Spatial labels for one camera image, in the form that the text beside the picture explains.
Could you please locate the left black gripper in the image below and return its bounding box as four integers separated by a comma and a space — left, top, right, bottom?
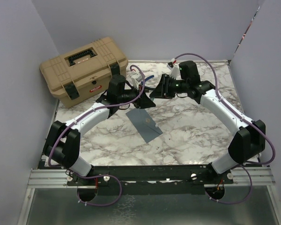
118, 84, 156, 109

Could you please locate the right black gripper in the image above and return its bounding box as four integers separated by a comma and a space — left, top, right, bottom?
149, 74, 188, 99

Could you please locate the grey paper envelope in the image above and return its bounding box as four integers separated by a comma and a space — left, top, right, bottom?
126, 109, 163, 143

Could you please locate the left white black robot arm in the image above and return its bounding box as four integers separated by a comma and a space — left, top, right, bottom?
43, 75, 155, 185

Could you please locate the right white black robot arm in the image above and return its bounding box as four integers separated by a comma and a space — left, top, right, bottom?
150, 60, 266, 183

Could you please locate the tan plastic toolbox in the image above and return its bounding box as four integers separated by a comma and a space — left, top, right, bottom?
39, 37, 128, 108

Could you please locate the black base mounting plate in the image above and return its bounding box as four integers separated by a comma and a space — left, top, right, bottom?
67, 165, 233, 195

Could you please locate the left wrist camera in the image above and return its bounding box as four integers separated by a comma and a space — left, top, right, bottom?
131, 74, 143, 90

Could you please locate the aluminium frame rail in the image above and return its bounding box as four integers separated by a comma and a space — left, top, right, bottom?
28, 167, 276, 188

